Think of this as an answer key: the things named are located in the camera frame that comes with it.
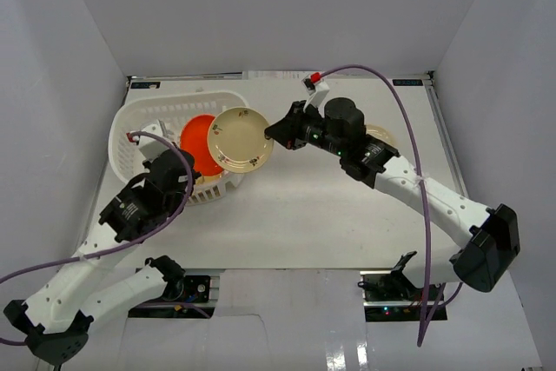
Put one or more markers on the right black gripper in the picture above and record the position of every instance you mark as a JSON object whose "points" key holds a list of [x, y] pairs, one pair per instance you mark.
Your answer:
{"points": [[287, 132]]}

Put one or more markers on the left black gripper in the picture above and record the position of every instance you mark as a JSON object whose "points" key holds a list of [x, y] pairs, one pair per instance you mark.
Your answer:
{"points": [[194, 175]]}

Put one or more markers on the red round plate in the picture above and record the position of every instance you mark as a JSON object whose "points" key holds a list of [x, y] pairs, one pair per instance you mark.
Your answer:
{"points": [[193, 139]]}

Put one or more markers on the cream round floral plate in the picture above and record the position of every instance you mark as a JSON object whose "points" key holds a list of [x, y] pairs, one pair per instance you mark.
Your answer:
{"points": [[237, 141]]}

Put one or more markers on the cream plate with black patch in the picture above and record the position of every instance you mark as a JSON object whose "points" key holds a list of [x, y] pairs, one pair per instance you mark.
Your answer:
{"points": [[381, 134]]}

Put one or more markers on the yellow square plate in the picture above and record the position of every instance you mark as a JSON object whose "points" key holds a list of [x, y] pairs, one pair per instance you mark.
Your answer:
{"points": [[207, 181]]}

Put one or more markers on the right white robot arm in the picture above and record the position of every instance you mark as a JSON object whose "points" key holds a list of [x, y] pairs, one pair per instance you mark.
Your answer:
{"points": [[487, 239]]}

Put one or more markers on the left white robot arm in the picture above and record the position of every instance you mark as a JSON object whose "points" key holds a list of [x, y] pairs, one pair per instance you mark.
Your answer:
{"points": [[56, 320]]}

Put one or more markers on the white plastic dish basket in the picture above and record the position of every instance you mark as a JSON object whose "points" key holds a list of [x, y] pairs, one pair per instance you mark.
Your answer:
{"points": [[175, 111]]}

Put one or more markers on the white paper sheet at back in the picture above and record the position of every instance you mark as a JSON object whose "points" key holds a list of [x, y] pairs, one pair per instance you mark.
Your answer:
{"points": [[276, 74]]}

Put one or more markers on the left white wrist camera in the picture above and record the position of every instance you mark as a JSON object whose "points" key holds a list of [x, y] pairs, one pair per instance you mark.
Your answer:
{"points": [[149, 148]]}

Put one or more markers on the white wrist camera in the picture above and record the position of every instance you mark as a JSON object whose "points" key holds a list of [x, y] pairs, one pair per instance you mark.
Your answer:
{"points": [[149, 148], [316, 88]]}

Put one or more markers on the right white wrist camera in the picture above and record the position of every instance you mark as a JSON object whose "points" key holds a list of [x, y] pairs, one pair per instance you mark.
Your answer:
{"points": [[316, 88]]}

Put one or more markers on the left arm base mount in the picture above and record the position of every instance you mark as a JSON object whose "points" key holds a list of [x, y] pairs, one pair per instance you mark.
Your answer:
{"points": [[191, 298]]}

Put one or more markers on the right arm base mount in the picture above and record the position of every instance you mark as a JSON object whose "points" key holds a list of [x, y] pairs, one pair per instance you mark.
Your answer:
{"points": [[387, 302]]}

